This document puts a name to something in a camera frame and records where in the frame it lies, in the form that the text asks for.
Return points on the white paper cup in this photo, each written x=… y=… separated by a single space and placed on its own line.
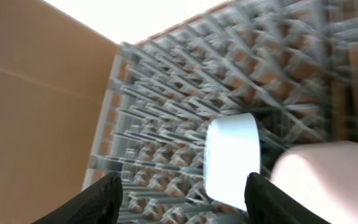
x=231 y=153

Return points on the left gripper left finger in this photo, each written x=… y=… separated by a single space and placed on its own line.
x=97 y=204

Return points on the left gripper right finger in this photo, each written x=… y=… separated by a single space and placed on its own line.
x=267 y=204

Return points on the pink bowl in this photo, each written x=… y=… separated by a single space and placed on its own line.
x=323 y=178

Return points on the brown cardboard box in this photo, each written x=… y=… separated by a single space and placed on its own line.
x=53 y=74

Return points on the grey plastic dish rack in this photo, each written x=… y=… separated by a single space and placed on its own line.
x=273 y=59

